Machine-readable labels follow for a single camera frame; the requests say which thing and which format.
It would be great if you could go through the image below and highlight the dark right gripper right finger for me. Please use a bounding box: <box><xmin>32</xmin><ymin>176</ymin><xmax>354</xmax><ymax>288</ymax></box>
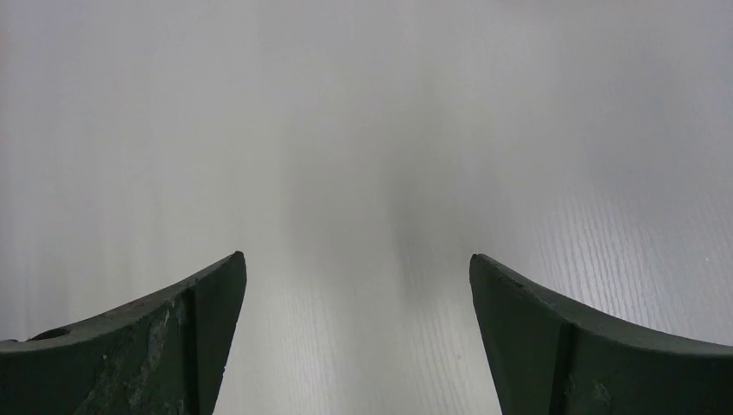
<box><xmin>469</xmin><ymin>254</ymin><xmax>732</xmax><ymax>414</ymax></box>

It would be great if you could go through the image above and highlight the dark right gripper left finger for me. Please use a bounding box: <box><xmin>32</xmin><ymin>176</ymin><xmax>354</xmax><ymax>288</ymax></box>
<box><xmin>1</xmin><ymin>252</ymin><xmax>246</xmax><ymax>414</ymax></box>

